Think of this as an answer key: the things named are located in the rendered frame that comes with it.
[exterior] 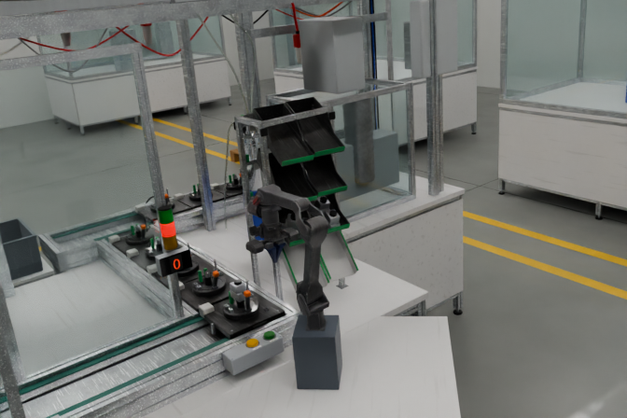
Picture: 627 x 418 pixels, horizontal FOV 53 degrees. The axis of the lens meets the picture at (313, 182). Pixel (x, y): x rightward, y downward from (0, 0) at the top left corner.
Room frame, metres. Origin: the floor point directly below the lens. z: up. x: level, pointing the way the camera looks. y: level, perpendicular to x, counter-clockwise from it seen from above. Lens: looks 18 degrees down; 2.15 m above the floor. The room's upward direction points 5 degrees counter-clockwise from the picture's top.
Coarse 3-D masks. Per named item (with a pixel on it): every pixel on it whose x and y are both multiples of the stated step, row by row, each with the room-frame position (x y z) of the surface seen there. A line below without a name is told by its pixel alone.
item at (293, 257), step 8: (280, 232) 2.34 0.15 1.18; (288, 248) 2.30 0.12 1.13; (296, 248) 2.31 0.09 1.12; (304, 248) 2.32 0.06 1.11; (288, 256) 2.27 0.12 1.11; (296, 256) 2.28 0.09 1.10; (304, 256) 2.29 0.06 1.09; (288, 264) 2.21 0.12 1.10; (296, 264) 2.26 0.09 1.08; (320, 264) 2.24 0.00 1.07; (288, 272) 2.21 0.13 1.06; (296, 272) 2.23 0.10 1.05; (320, 272) 2.25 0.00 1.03; (296, 280) 2.16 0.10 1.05; (320, 280) 2.23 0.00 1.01; (328, 280) 2.19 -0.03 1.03; (296, 288) 2.16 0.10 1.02
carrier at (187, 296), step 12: (204, 276) 2.32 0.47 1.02; (228, 276) 2.41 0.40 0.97; (180, 288) 2.32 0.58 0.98; (192, 288) 2.29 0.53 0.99; (204, 288) 2.28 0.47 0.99; (216, 288) 2.27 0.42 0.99; (228, 288) 2.30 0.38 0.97; (192, 300) 2.22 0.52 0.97; (204, 300) 2.21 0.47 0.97; (216, 300) 2.20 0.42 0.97
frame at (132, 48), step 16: (96, 48) 2.05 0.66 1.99; (112, 48) 2.06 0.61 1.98; (128, 48) 2.09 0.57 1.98; (0, 64) 1.86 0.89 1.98; (16, 64) 1.89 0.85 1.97; (32, 64) 1.91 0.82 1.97; (48, 64) 1.94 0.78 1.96; (0, 288) 1.78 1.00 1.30; (0, 304) 1.78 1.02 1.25; (0, 320) 1.76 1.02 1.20; (16, 352) 1.78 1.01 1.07; (16, 368) 1.77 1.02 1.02
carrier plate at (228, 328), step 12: (228, 300) 2.20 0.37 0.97; (264, 300) 2.17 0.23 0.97; (216, 312) 2.12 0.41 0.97; (264, 312) 2.09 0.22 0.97; (276, 312) 2.08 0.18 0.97; (216, 324) 2.03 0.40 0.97; (228, 324) 2.02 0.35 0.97; (240, 324) 2.01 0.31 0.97; (252, 324) 2.01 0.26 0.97; (228, 336) 1.96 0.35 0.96
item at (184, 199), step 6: (198, 186) 3.50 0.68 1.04; (192, 192) 3.54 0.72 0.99; (198, 192) 3.50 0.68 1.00; (216, 192) 3.56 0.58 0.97; (174, 198) 3.52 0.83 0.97; (180, 198) 3.51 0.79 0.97; (186, 198) 3.51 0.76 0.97; (192, 198) 3.44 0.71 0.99; (198, 198) 3.43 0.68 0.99; (216, 198) 3.46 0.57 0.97; (222, 198) 3.45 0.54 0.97; (228, 198) 3.47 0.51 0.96; (186, 204) 3.40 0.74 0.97; (192, 204) 3.38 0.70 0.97; (198, 204) 3.37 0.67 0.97
